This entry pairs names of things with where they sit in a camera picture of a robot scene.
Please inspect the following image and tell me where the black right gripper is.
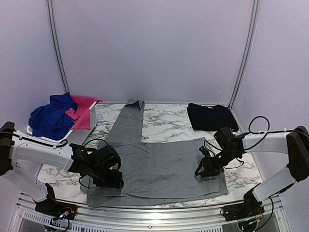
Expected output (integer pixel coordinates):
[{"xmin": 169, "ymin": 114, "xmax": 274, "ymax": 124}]
[{"xmin": 195, "ymin": 147, "xmax": 239, "ymax": 176}]

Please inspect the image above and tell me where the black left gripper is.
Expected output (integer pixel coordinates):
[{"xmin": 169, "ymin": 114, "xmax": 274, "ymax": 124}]
[{"xmin": 89, "ymin": 166, "xmax": 124, "ymax": 189}]

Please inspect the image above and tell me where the grey garment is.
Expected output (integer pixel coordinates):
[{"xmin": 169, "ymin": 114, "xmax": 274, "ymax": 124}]
[{"xmin": 86, "ymin": 100, "xmax": 228, "ymax": 207}]

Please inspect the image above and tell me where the black t-shirt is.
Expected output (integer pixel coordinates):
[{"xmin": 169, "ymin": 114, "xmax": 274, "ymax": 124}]
[{"xmin": 187, "ymin": 103, "xmax": 239, "ymax": 131}]

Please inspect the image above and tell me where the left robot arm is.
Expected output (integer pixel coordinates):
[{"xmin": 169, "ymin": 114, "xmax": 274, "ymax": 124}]
[{"xmin": 0, "ymin": 121, "xmax": 124, "ymax": 215}]

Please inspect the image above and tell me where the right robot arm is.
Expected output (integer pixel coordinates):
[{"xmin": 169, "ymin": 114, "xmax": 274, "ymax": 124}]
[{"xmin": 195, "ymin": 126, "xmax": 309, "ymax": 217}]

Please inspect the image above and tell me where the white plastic laundry basket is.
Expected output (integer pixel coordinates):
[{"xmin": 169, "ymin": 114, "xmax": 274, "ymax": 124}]
[{"xmin": 35, "ymin": 101, "xmax": 98, "ymax": 145}]

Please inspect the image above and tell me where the pink garment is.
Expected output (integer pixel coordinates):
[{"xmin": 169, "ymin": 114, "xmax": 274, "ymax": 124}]
[{"xmin": 65, "ymin": 94, "xmax": 102, "ymax": 130}]

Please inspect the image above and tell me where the blue garment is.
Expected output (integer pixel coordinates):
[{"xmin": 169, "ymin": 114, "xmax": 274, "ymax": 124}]
[{"xmin": 28, "ymin": 92, "xmax": 77, "ymax": 140}]

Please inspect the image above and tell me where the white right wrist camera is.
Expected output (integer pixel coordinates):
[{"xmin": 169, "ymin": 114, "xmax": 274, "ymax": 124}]
[{"xmin": 199, "ymin": 146, "xmax": 211, "ymax": 157}]

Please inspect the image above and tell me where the aluminium front frame rail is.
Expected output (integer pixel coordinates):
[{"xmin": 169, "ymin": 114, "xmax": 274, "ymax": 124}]
[{"xmin": 9, "ymin": 192, "xmax": 290, "ymax": 232}]

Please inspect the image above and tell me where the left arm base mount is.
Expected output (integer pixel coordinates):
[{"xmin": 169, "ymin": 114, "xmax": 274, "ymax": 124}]
[{"xmin": 35, "ymin": 200, "xmax": 77, "ymax": 220}]

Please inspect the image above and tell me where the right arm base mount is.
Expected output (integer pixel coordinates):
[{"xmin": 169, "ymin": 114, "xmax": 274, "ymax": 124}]
[{"xmin": 220, "ymin": 203, "xmax": 265, "ymax": 221}]

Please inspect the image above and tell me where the right aluminium corner post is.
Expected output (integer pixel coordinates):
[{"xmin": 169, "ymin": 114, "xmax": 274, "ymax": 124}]
[{"xmin": 228, "ymin": 0, "xmax": 260, "ymax": 109}]

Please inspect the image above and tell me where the aluminium corner post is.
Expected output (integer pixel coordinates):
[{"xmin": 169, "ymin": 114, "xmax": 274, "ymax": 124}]
[
  {"xmin": 228, "ymin": 0, "xmax": 260, "ymax": 109},
  {"xmin": 46, "ymin": 0, "xmax": 70, "ymax": 93}
]

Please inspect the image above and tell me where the left aluminium corner post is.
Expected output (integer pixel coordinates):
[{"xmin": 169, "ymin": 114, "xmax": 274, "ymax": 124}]
[{"xmin": 46, "ymin": 0, "xmax": 70, "ymax": 93}]

